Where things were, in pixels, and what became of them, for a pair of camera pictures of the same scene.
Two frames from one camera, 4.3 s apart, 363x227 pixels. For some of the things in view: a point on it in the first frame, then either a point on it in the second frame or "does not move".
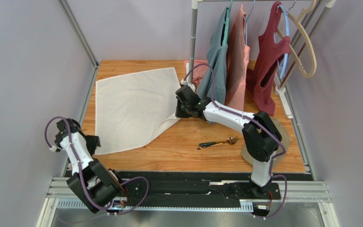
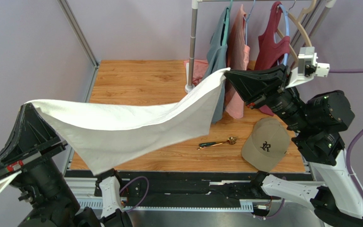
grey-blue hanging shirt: (217, 58) does not move
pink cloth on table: (200, 67) does not move
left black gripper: (93, 141) → (30, 142)
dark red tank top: (272, 48) does not move
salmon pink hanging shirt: (238, 57) does not move
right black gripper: (179, 105) → (269, 91)
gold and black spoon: (231, 140) does not move
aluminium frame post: (79, 31) does not move
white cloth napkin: (131, 109) → (105, 137)
